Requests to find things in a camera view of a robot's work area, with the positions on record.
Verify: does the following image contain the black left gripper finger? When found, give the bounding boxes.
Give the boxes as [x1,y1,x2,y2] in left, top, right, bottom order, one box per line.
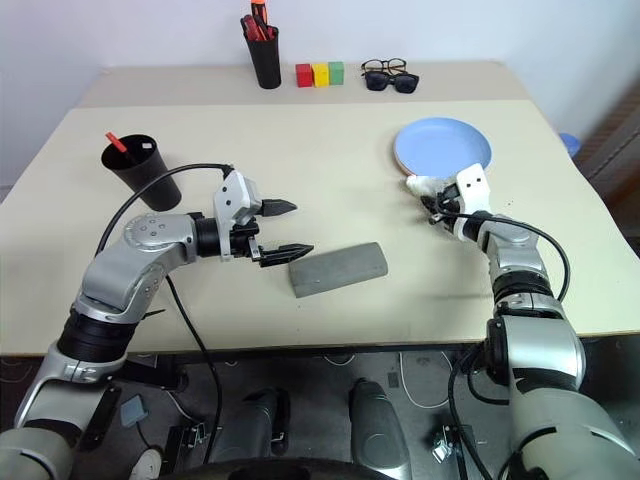
[257,243,316,268]
[260,197,300,218]

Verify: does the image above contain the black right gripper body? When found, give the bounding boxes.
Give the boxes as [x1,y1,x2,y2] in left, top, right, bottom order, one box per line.
[428,180,465,229]

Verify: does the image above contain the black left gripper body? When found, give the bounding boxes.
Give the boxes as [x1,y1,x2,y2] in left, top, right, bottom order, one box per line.
[230,198,266,266]

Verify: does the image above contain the white tissue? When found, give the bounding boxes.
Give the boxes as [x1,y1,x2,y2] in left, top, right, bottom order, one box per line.
[405,174,447,199]

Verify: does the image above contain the blue plate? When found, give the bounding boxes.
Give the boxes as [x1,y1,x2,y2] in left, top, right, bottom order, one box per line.
[393,117,494,179]

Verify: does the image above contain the grey glasses case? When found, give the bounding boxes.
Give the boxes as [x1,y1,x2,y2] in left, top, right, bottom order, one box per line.
[288,241,390,300]

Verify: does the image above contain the red black pen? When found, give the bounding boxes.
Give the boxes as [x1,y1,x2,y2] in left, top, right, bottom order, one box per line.
[104,131,144,164]

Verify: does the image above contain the large black plastic cup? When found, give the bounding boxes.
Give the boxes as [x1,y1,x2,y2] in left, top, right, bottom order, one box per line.
[100,133,182,212]

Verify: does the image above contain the black sunglasses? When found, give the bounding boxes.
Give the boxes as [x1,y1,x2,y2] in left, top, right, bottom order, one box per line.
[363,71,420,95]

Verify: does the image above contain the blue plastic container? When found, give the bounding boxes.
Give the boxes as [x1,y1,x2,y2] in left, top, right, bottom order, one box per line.
[558,132,582,162]

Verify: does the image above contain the black pen holder cup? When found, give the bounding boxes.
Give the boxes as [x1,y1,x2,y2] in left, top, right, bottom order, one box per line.
[244,33,281,90]

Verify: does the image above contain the black thick-rimmed eyeglasses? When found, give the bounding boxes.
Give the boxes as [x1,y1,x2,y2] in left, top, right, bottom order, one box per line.
[360,57,408,77]

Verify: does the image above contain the black table foot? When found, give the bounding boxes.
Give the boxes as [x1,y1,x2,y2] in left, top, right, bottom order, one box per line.
[123,355,190,392]

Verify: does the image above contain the dark rounded shape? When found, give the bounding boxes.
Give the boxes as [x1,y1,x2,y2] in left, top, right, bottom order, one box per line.
[348,378,407,471]
[209,388,292,467]

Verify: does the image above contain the grey-blue square pad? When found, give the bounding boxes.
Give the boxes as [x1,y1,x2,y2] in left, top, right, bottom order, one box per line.
[119,396,150,427]

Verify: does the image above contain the black metal clamp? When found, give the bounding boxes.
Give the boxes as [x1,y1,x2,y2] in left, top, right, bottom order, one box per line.
[166,422,210,472]
[431,424,477,464]

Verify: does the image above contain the white round disc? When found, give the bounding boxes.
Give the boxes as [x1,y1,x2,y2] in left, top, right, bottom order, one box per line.
[132,447,163,480]

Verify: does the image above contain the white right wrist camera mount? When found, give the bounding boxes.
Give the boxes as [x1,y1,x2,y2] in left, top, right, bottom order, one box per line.
[453,163,494,216]

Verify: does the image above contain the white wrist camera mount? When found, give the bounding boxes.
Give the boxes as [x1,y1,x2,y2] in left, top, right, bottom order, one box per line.
[213,171,263,263]
[453,163,494,216]

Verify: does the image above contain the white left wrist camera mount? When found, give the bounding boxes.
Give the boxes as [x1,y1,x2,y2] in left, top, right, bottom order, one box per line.
[213,171,263,263]

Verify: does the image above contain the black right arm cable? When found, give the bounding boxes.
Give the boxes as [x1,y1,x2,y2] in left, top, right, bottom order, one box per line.
[433,209,572,304]

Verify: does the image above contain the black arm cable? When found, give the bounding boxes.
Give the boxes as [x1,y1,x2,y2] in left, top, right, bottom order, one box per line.
[92,163,235,261]
[433,209,572,304]

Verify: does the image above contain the thin black hanging cable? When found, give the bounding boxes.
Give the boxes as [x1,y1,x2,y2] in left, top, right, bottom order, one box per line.
[446,344,507,480]
[164,274,224,471]

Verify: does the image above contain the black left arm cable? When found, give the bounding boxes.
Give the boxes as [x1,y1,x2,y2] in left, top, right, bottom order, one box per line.
[92,163,235,261]

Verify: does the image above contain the white floor cable loop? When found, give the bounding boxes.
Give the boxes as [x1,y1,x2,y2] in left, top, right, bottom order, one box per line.
[398,352,455,410]

